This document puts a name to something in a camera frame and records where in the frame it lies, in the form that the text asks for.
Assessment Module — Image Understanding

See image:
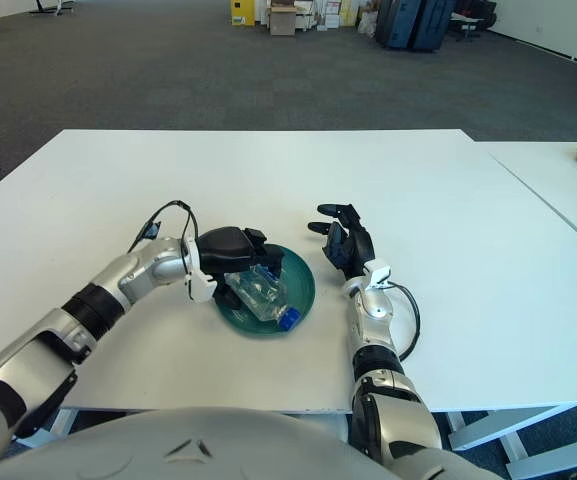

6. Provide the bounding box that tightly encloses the yellow box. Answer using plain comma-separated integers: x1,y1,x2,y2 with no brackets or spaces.
230,0,258,26

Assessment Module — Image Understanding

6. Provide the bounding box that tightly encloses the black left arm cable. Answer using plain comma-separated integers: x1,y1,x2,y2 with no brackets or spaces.
127,199,200,261

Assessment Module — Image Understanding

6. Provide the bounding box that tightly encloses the dark navy suitcase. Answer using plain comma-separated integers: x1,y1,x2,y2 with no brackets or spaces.
411,0,455,53

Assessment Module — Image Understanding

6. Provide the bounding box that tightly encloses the black chair at desk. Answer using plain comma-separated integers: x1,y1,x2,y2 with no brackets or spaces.
450,0,498,41

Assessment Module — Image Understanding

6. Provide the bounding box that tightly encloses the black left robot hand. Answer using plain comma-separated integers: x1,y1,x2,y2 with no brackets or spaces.
196,225,287,309

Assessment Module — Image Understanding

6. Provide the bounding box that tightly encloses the chair base with casters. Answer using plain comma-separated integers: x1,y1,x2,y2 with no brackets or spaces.
30,0,77,16

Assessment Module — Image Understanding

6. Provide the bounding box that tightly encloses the white table frame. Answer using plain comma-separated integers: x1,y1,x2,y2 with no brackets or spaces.
12,399,577,476

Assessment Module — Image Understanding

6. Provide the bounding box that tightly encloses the brown cardboard box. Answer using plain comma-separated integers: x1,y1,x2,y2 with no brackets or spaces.
269,5,297,36

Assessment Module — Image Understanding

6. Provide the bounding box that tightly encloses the stack of white boxes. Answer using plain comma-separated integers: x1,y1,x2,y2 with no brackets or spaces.
295,0,360,30

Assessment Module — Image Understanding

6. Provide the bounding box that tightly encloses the grey robot torso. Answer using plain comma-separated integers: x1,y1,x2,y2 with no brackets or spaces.
0,405,509,480

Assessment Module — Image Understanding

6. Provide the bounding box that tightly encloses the clear bottle with blue cap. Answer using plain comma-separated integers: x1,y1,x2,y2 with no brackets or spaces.
225,264,303,332

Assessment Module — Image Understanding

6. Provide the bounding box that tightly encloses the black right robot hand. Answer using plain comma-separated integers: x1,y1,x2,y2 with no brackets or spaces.
306,202,375,280

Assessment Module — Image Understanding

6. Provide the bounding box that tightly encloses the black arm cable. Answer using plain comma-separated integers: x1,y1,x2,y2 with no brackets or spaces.
127,199,200,261
387,280,422,362

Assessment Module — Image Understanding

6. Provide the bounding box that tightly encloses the blue suitcase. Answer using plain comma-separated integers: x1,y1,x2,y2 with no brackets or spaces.
375,0,419,50

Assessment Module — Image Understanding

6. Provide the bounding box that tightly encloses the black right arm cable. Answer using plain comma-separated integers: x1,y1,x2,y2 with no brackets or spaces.
387,280,422,362

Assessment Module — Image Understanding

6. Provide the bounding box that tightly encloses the green round plate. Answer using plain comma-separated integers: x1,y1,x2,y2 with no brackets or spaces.
213,243,318,341

